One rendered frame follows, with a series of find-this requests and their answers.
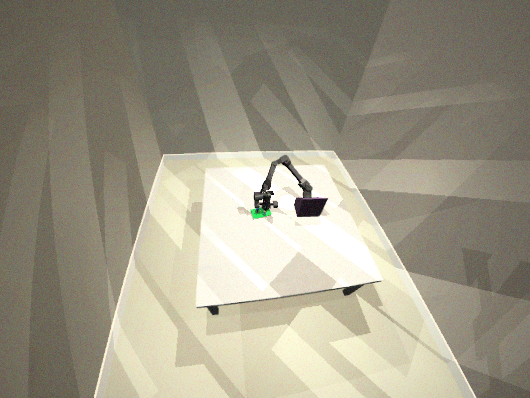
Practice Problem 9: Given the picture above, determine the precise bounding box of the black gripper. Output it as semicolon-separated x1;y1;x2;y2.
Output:
254;199;278;211

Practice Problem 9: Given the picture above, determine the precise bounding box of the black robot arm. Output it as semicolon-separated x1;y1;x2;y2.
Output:
253;155;313;201

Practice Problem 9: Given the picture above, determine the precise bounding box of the green circuit board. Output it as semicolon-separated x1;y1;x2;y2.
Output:
251;207;272;219

